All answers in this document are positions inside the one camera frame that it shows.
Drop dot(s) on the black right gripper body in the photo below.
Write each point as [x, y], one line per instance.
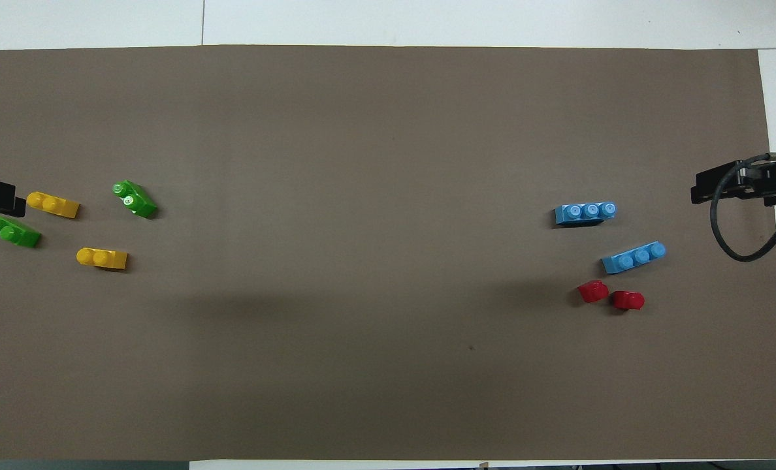
[721, 186]

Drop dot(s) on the green two-stud toy brick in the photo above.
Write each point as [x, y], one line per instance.
[19, 234]
[141, 203]

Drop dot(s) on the red one-stud toy brick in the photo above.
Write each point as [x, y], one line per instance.
[626, 300]
[594, 292]

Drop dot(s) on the brown table mat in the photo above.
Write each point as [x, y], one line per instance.
[388, 130]

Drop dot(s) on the blue three-stud toy brick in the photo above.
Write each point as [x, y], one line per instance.
[584, 213]
[633, 258]

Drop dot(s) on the yellow two-stud toy brick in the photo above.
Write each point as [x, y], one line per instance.
[107, 259]
[58, 207]

